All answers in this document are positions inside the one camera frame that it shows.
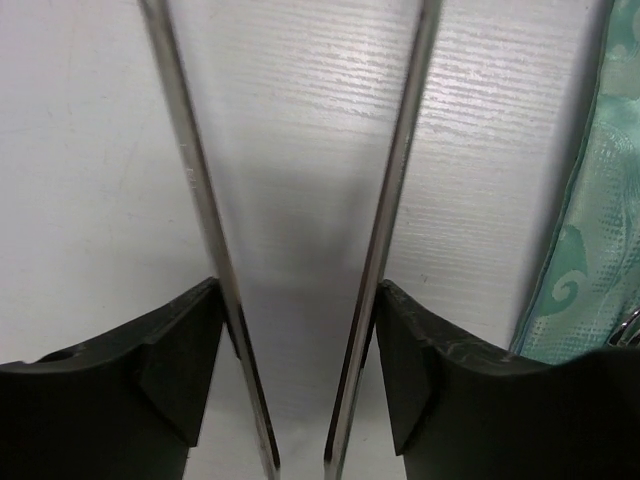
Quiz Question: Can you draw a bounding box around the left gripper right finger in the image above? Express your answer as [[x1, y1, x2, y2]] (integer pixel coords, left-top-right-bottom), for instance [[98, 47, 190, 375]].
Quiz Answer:
[[375, 281, 639, 479]]

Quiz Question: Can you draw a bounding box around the green satin placemat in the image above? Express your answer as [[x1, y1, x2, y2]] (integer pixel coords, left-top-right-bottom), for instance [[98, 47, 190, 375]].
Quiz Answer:
[[511, 1, 639, 364]]

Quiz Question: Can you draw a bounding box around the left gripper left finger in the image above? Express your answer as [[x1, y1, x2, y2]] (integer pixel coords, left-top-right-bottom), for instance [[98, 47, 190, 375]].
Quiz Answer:
[[1, 278, 225, 479]]

